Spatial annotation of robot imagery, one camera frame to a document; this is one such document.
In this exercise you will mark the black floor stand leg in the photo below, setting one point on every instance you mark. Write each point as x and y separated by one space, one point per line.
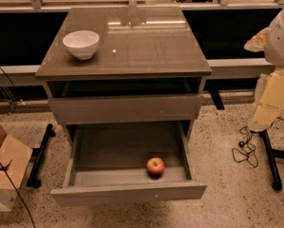
272 155
38 154

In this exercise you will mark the white ceramic bowl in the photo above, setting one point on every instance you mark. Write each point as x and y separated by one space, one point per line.
82 44

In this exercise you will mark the grey window rail bench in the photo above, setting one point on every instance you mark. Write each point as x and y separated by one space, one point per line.
221 69

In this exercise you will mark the grey drawer cabinet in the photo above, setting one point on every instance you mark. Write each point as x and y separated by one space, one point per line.
142 52

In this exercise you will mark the black right floor stand leg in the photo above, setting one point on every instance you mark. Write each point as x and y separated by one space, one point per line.
272 155

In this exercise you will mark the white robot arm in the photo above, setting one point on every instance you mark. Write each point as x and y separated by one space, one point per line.
274 48

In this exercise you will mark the open grey middle drawer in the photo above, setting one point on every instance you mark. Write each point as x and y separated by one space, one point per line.
108 165

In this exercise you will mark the black left floor stand leg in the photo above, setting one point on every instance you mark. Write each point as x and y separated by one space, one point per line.
38 154

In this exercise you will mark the cardboard box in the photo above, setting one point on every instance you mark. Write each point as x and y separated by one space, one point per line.
14 159

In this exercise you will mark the red apple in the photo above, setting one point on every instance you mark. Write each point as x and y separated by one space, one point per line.
155 166

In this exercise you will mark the closed grey top drawer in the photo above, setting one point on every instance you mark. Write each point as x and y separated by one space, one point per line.
108 110

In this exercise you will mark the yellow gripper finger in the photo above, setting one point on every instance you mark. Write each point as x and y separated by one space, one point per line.
257 42
269 101

